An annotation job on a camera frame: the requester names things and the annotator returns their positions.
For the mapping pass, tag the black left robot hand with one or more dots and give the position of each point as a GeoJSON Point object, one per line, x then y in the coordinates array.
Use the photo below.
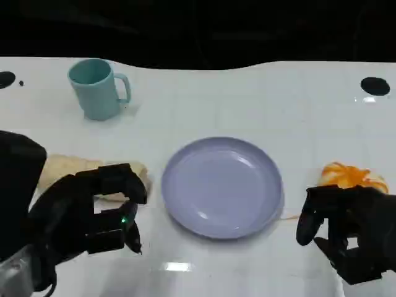
{"type": "Point", "coordinates": [71, 204]}

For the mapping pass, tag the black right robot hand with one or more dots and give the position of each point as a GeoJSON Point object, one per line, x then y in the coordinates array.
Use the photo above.
{"type": "Point", "coordinates": [359, 222]}

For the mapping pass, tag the beige towel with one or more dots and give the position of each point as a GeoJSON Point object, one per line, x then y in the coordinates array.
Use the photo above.
{"type": "Point", "coordinates": [68, 165]}

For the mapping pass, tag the orange and white bread roll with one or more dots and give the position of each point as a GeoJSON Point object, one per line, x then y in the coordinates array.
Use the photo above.
{"type": "Point", "coordinates": [346, 174]}

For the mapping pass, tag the pale green mug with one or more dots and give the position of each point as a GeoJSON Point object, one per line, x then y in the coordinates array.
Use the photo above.
{"type": "Point", "coordinates": [96, 89]}

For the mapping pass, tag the lilac plate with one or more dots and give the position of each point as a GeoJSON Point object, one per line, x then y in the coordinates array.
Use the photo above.
{"type": "Point", "coordinates": [221, 188]}

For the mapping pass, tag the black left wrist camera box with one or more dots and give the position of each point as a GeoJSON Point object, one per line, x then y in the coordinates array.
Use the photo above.
{"type": "Point", "coordinates": [18, 173]}

